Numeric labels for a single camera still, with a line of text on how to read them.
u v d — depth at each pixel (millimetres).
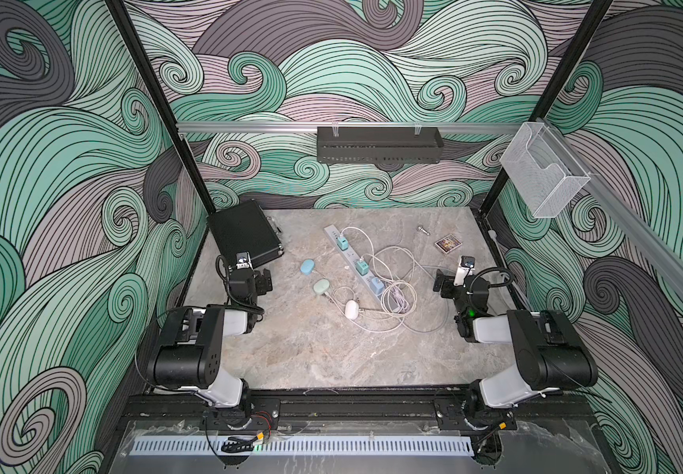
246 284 723
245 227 1102
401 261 1055
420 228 1138
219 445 697
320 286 952
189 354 450
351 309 897
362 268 949
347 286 978
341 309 917
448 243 1076
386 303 865
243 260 802
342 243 1008
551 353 456
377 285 906
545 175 766
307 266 1016
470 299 698
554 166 789
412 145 949
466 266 796
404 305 900
